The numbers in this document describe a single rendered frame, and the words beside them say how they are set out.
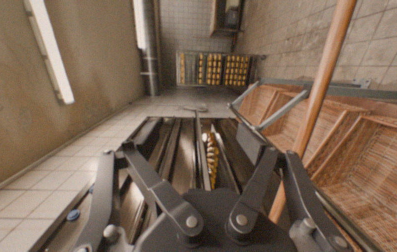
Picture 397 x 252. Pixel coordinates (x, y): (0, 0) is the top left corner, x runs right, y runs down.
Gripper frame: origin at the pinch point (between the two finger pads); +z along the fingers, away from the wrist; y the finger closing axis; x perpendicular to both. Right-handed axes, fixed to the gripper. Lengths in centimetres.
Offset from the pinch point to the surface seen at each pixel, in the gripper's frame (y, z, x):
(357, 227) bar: 31.8, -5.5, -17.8
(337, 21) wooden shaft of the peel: 27.8, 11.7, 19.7
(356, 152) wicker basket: 84, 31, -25
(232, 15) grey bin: 111, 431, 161
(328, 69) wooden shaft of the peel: 28.4, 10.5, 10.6
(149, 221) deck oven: -19, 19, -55
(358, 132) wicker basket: 78, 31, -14
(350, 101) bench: 90, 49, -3
